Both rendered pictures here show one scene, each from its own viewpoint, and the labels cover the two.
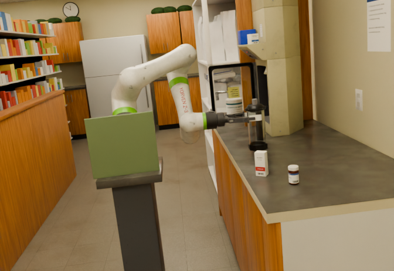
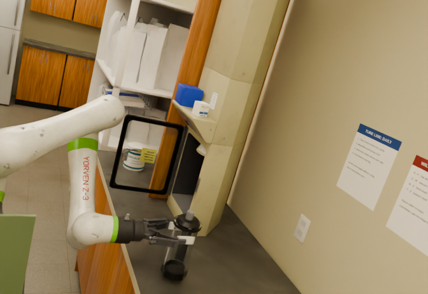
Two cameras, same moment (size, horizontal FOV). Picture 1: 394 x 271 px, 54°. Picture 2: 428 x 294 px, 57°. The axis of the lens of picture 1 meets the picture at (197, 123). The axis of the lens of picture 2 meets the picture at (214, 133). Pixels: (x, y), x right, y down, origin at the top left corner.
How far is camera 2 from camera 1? 0.89 m
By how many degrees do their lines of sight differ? 23
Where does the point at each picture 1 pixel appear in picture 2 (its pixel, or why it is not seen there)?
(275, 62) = (220, 149)
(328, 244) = not seen: outside the picture
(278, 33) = (235, 115)
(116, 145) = not seen: outside the picture
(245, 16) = (193, 65)
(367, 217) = not seen: outside the picture
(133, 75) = (18, 148)
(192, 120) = (96, 231)
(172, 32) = not seen: outside the picture
